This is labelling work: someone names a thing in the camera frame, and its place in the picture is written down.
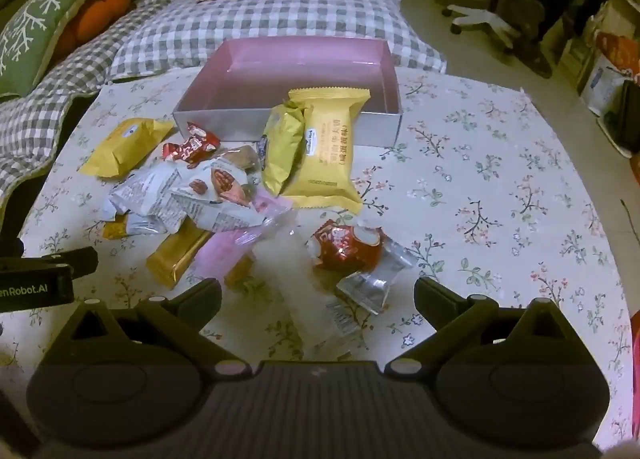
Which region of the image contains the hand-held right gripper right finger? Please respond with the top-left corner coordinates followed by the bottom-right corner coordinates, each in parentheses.
top-left (383, 276), bottom-right (587, 376)

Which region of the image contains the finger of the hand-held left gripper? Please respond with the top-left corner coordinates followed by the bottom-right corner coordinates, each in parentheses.
top-left (42, 246), bottom-right (99, 281)

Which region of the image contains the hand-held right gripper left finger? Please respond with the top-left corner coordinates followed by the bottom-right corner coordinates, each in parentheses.
top-left (54, 279), bottom-right (252, 381)

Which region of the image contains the small orange snack packet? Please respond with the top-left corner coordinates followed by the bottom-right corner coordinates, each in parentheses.
top-left (102, 218), bottom-right (132, 240)

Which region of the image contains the pink translucent snack packet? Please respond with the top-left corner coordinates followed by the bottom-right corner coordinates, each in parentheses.
top-left (194, 190), bottom-right (297, 286)

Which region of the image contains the silver clear wrapper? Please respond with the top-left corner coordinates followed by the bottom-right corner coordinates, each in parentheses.
top-left (335, 234), bottom-right (419, 316)

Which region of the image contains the clear plastic snack packet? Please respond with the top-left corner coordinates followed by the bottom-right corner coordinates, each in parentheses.
top-left (252, 222), bottom-right (362, 341)

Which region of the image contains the red round snack packet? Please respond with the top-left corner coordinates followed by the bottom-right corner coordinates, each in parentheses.
top-left (306, 218), bottom-right (387, 273)

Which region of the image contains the white silver snack packet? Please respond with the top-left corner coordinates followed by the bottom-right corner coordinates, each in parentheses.
top-left (108, 163), bottom-right (184, 236)

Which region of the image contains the white nut-print snack packet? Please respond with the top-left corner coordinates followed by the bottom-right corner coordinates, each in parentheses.
top-left (167, 159), bottom-right (267, 233)

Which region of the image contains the mustard yellow snack packet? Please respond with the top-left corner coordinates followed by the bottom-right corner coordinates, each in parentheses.
top-left (78, 118), bottom-right (175, 181)

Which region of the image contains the brown snack packet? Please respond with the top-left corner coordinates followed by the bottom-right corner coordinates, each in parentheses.
top-left (214, 144), bottom-right (262, 176)

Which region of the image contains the small red candy packet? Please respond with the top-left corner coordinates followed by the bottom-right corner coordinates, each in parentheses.
top-left (163, 122), bottom-right (221, 168)

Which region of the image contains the olive yellow snack packet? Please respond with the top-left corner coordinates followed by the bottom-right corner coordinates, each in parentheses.
top-left (262, 100), bottom-right (306, 198)

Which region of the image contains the large pale yellow snack packet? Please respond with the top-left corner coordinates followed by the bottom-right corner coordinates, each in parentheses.
top-left (288, 88), bottom-right (371, 215)

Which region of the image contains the pink cardboard box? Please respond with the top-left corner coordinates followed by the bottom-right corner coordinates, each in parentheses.
top-left (172, 36), bottom-right (405, 149)

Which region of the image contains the floral tablecloth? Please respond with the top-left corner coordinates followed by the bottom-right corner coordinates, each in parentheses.
top-left (0, 66), bottom-right (637, 459)

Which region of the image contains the green snowflake cushion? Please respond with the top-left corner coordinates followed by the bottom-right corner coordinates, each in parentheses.
top-left (0, 0), bottom-right (120, 100)

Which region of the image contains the small orange pumpkin cushion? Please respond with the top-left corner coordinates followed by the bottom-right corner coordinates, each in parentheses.
top-left (52, 0), bottom-right (132, 65)

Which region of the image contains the dark green bag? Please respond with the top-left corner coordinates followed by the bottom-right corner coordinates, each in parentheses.
top-left (597, 79), bottom-right (640, 160)

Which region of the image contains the grey checked blanket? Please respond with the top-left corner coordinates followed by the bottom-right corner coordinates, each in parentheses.
top-left (0, 0), bottom-right (449, 214)

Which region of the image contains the orange white bag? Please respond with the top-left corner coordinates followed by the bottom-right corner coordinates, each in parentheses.
top-left (580, 30), bottom-right (640, 117)

